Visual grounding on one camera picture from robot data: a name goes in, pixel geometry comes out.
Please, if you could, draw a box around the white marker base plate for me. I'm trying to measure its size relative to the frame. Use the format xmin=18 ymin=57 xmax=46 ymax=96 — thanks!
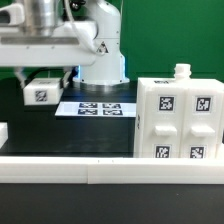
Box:
xmin=55 ymin=102 xmax=136 ymax=117

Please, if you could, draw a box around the white U-shaped obstacle fence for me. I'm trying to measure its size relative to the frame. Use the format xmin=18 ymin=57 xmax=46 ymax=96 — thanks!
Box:
xmin=0 ymin=121 xmax=224 ymax=185

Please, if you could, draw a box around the white cabinet door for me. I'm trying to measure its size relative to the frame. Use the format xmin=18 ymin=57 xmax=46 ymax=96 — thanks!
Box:
xmin=143 ymin=87 xmax=185 ymax=158
xmin=180 ymin=87 xmax=223 ymax=159

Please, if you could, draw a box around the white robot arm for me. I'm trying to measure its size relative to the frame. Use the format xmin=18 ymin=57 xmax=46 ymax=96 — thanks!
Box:
xmin=0 ymin=0 xmax=129 ymax=86

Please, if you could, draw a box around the white cabinet top block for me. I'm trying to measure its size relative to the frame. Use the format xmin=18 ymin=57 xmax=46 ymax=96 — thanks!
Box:
xmin=23 ymin=78 xmax=63 ymax=105

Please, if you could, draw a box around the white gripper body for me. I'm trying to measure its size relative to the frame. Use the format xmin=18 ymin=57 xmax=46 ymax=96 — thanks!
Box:
xmin=0 ymin=22 xmax=96 ymax=67

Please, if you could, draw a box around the white cabinet body box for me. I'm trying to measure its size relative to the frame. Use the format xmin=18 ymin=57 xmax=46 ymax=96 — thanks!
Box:
xmin=134 ymin=64 xmax=224 ymax=159

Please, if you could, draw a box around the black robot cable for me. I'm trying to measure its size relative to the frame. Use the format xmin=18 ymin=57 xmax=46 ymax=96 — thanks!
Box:
xmin=27 ymin=68 xmax=68 ymax=80

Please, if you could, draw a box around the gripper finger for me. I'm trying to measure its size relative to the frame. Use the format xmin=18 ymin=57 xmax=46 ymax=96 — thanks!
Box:
xmin=14 ymin=67 xmax=27 ymax=88
xmin=62 ymin=66 xmax=78 ymax=88

